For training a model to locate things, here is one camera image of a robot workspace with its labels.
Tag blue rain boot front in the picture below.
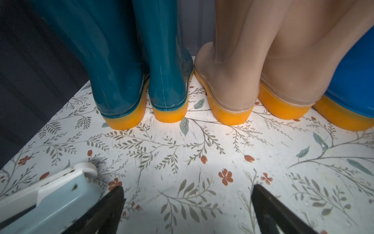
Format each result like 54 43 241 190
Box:
313 28 374 131

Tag dark green boot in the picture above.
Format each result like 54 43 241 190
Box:
32 1 149 130
132 1 193 123

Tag beige rain boot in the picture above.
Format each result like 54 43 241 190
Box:
194 1 292 125
259 1 374 120

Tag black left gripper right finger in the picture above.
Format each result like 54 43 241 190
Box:
251 184 316 234

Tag dark green boot far left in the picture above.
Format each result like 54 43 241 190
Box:
32 1 149 130

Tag dark green boot back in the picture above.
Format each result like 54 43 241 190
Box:
132 1 193 123

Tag small pale green device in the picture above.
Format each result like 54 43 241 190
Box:
1 162 101 234

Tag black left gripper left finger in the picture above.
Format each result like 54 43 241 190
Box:
64 186 126 234

